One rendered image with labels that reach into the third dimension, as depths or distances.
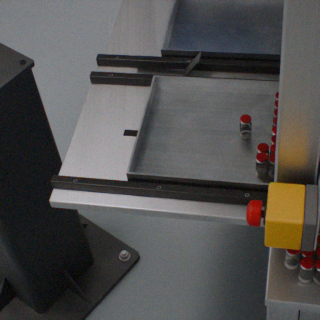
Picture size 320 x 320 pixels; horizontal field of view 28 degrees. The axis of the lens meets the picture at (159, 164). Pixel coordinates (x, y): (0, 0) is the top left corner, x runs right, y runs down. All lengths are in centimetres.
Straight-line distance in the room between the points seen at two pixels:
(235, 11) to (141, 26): 22
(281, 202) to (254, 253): 118
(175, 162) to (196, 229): 100
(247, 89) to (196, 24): 25
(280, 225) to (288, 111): 16
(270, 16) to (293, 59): 68
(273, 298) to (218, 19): 71
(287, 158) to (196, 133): 32
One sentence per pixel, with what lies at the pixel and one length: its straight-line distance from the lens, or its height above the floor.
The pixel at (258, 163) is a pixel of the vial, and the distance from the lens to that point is 115.
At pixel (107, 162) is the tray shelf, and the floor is 88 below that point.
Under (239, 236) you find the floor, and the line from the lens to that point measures 216.
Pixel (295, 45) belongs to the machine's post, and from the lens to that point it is 82.
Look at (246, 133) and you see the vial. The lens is 122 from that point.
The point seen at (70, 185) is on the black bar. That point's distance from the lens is 119.
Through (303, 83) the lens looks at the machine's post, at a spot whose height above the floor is 121.
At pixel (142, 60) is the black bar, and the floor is 90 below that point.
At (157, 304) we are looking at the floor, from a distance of 205.
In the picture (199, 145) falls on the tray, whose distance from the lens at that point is 123.
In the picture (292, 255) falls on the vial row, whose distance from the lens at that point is 104.
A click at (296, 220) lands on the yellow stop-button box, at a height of 103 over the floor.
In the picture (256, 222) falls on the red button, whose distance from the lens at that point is 97.
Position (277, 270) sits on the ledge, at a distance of 107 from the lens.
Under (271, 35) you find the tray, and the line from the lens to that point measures 146.
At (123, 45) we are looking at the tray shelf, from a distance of 147.
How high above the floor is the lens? 179
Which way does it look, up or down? 49 degrees down
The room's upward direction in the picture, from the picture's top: 9 degrees counter-clockwise
